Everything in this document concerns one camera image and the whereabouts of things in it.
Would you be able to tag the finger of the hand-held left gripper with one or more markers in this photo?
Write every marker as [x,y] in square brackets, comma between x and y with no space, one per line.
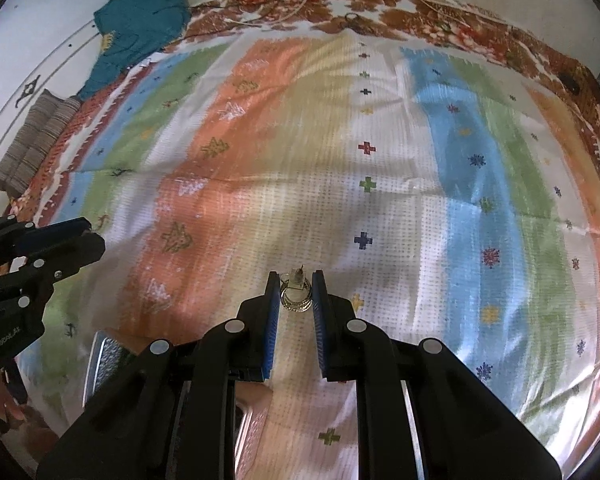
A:
[55,232]
[75,255]

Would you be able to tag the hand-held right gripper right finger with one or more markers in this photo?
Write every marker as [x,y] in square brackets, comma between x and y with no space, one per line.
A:
[320,325]

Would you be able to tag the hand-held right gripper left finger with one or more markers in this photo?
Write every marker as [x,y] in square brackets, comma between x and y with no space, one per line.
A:
[272,330]

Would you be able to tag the silver hoop earrings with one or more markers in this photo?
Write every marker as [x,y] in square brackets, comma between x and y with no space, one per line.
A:
[295,305]

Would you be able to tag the metal tin box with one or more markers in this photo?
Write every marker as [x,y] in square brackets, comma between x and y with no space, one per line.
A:
[105,360]

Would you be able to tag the person's left hand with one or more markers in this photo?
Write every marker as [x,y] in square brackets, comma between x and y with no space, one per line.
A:
[5,402]

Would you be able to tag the colourful striped mat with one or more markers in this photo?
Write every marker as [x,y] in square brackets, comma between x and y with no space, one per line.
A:
[330,160]

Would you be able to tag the teal garment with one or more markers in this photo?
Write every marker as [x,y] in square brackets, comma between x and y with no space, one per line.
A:
[135,20]

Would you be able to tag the scissors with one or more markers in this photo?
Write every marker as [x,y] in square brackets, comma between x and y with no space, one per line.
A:
[352,17]

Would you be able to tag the small black object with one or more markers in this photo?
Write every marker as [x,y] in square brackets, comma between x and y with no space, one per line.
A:
[571,82]

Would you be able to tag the black wall decal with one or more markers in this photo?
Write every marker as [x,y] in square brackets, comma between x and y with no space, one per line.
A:
[29,90]

